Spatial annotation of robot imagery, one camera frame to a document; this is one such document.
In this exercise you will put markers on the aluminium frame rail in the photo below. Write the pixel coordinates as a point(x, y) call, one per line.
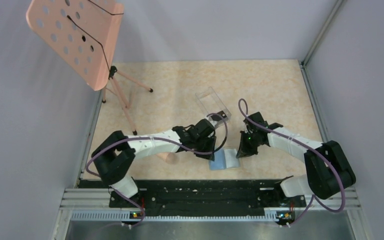
point(93, 204)

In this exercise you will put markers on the clear plastic box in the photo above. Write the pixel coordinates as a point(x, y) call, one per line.
point(210, 104)

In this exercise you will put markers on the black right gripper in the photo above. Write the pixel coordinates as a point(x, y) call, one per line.
point(244, 150)

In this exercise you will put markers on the pink wooden cylinder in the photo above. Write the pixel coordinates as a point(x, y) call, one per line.
point(168, 157)

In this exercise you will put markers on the pink perforated music stand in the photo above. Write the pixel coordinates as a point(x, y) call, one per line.
point(84, 33)

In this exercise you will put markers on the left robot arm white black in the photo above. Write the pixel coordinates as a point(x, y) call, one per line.
point(113, 158)

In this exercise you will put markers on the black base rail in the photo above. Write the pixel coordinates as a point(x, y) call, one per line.
point(208, 198)

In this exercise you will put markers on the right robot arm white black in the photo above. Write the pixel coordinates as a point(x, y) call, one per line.
point(327, 167)

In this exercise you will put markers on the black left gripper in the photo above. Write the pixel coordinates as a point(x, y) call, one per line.
point(212, 141)

